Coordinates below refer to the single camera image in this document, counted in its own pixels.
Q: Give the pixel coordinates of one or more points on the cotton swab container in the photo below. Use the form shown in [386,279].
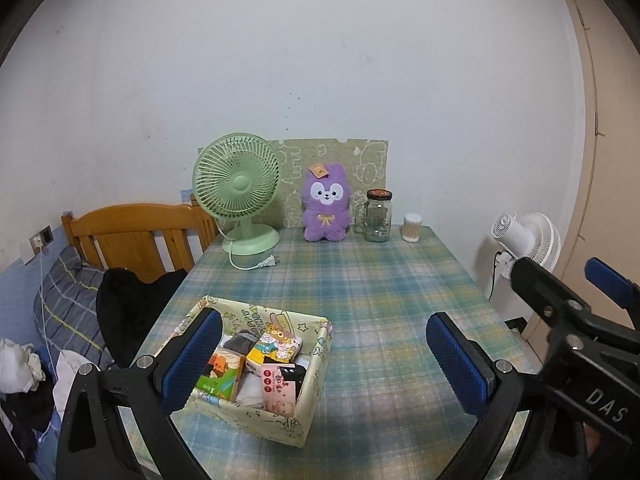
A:
[412,230]

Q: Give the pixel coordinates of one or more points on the black garment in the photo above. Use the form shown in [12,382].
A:
[130,305]

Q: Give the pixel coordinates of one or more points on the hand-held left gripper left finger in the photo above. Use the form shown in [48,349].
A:
[192,360]

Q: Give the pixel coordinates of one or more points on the grey sock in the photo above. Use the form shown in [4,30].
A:
[240,342]

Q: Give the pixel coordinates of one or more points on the green desk fan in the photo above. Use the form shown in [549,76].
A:
[235,180]

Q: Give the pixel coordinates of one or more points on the blue wall sticker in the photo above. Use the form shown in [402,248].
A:
[186,194]

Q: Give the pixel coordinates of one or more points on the dark cloth pile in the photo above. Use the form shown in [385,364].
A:
[25,410]

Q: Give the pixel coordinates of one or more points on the blue plaid pillow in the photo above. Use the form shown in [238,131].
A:
[70,305]

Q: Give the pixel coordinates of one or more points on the white towel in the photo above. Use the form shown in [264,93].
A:
[250,392]

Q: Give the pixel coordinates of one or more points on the beige door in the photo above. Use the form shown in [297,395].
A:
[615,160]

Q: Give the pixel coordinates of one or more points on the cartoon printed storage box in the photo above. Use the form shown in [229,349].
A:
[280,425]

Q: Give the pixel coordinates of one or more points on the glass jar mug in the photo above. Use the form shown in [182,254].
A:
[377,225]

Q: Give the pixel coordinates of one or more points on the cartoon printed cardboard board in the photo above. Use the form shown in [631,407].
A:
[345,155]

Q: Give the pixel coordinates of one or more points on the green tissue pack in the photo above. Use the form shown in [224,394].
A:
[222,375]

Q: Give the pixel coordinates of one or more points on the purple plush toy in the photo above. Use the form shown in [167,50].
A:
[325,225]

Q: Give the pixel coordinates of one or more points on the white garment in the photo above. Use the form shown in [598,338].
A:
[70,370]

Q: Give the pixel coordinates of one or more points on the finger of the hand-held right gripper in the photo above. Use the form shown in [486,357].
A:
[607,277]
[535,280]

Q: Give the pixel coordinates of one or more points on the white fan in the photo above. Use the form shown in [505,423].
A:
[542,240]

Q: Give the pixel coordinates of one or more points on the dark wall switch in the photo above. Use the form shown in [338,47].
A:
[46,234]

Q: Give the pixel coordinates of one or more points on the pink tissue pack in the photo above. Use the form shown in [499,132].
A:
[277,390]

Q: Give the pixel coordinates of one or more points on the white crumpled cloth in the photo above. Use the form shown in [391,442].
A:
[17,365]

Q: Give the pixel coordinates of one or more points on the white wall socket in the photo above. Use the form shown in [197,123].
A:
[35,244]

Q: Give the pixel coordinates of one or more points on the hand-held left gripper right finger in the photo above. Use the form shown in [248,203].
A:
[457,360]

